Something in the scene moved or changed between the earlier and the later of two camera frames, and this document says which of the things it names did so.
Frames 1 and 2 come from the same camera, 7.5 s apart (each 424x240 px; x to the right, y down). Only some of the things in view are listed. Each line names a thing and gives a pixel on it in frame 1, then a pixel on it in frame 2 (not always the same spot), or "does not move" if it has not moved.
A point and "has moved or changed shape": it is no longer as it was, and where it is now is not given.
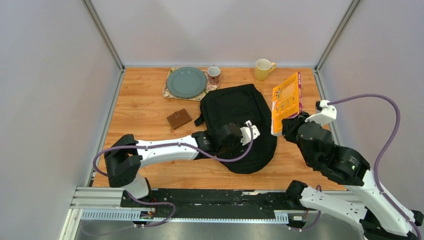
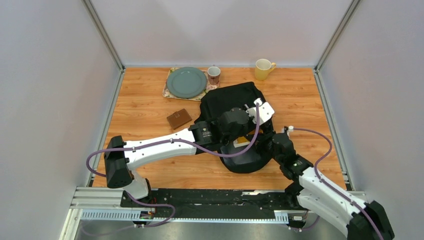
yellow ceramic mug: (263, 67) does not move
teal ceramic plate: (186, 82) does not move
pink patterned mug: (213, 73) does not move
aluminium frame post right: (316, 69) does not move
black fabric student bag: (245, 142) has moved or changed shape
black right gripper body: (290, 134) → (267, 146)
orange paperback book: (287, 102) has moved or changed shape
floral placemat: (166, 92) does not move
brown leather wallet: (179, 118) does not move
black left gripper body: (234, 150) → (248, 128)
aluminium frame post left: (92, 11) does not move
